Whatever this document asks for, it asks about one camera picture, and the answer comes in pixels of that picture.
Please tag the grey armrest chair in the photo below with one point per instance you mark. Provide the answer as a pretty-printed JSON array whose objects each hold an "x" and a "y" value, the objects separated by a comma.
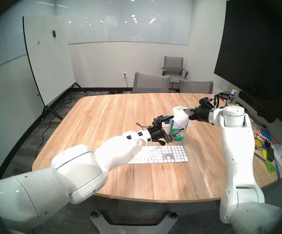
[{"x": 173, "y": 63}]

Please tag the red and white marker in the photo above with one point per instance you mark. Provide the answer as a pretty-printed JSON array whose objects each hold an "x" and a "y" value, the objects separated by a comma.
[{"x": 261, "y": 136}]

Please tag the table power outlet panel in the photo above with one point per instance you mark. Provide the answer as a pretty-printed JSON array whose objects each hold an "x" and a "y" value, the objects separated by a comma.
[{"x": 189, "y": 124}]

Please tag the mobile whiteboard on stand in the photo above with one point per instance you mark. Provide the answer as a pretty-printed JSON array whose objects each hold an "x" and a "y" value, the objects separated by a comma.
[{"x": 49, "y": 55}]

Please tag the glass wall whiteboard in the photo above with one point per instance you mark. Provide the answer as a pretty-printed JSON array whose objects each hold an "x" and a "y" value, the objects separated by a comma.
[{"x": 128, "y": 24}]

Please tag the written-on wall whiteboard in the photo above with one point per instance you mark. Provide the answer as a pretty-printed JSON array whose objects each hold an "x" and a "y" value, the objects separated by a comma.
[{"x": 1, "y": 45}]

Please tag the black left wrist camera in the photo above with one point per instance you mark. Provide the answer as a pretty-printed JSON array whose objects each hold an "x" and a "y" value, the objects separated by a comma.
[{"x": 155, "y": 125}]

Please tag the blue plastic packet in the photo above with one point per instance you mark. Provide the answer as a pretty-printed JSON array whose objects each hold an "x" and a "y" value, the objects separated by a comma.
[{"x": 265, "y": 133}]

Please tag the black and yellow box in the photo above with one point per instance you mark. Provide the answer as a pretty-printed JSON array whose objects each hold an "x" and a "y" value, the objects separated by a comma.
[{"x": 269, "y": 153}]

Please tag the blue pen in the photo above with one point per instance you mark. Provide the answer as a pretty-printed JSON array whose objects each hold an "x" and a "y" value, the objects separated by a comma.
[{"x": 277, "y": 169}]

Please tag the disinfecting wipes canister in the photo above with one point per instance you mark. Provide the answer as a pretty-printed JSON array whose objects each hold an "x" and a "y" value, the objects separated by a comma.
[{"x": 180, "y": 138}]

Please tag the white keyboard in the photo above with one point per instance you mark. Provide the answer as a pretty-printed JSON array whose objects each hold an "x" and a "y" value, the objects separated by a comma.
[{"x": 170, "y": 155}]

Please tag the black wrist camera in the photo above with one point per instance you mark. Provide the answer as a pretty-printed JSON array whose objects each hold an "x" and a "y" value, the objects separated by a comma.
[
  {"x": 155, "y": 125},
  {"x": 205, "y": 102}
]

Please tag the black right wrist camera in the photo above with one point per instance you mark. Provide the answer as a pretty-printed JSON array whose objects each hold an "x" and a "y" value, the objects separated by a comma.
[{"x": 205, "y": 102}]

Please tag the whiteboard cleaner spray bottle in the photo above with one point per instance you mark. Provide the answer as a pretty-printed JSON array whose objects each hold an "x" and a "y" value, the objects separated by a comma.
[{"x": 230, "y": 98}]

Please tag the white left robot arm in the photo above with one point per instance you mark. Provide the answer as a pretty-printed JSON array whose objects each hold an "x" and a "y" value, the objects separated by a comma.
[{"x": 82, "y": 167}]

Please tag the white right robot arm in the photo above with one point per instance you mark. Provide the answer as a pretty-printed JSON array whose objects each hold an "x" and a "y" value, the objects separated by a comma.
[{"x": 238, "y": 143}]

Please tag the green scissors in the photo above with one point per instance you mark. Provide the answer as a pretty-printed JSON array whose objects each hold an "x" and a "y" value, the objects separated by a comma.
[{"x": 270, "y": 166}]

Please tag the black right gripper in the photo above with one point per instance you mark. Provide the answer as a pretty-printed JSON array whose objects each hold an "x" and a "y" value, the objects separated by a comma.
[{"x": 203, "y": 113}]

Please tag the black video bar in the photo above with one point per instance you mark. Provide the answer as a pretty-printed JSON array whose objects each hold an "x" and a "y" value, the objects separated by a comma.
[{"x": 253, "y": 102}]

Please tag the white disinfecting wipe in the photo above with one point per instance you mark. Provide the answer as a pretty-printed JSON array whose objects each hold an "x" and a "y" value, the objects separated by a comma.
[{"x": 181, "y": 117}]

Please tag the wide grey mesh chair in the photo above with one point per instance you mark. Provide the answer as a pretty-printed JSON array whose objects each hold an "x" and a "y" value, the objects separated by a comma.
[{"x": 150, "y": 82}]

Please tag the low grey mesh chair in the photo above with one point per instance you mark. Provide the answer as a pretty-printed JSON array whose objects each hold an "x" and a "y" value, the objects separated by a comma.
[{"x": 196, "y": 87}]

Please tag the black wall screen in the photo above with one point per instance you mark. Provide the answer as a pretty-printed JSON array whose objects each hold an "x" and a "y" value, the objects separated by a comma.
[{"x": 255, "y": 53}]

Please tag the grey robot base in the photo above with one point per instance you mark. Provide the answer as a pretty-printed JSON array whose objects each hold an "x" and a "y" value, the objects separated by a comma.
[{"x": 126, "y": 229}]

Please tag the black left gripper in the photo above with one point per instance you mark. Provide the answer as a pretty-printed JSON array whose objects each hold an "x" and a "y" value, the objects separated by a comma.
[{"x": 158, "y": 136}]

